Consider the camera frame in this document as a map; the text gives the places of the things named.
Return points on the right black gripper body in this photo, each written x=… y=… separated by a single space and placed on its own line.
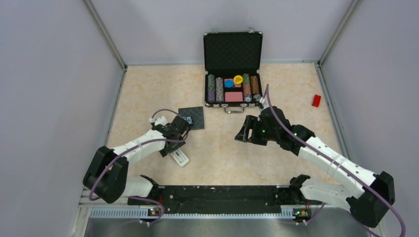
x=260 y=134

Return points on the blue round chip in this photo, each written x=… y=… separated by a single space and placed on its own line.
x=228 y=83

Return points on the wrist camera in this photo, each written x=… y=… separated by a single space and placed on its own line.
x=263 y=103
x=161 y=120

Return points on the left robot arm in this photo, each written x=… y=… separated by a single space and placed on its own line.
x=107 y=175

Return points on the black poker chip case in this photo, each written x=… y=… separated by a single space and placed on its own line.
x=227 y=54

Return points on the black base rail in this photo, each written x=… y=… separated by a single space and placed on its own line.
x=226 y=199

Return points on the yellow round chip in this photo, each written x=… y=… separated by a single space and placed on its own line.
x=238 y=79

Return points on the black foam battery tray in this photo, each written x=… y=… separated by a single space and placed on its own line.
x=194 y=116

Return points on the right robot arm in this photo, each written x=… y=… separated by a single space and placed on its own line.
x=366 y=195

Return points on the red toy brick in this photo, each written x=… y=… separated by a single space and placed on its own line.
x=316 y=101

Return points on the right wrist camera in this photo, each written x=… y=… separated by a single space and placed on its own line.
x=263 y=103

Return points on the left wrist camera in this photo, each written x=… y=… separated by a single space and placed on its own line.
x=161 y=120

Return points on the pink card deck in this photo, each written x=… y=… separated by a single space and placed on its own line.
x=233 y=96

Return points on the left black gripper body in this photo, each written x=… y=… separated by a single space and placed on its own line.
x=163 y=152

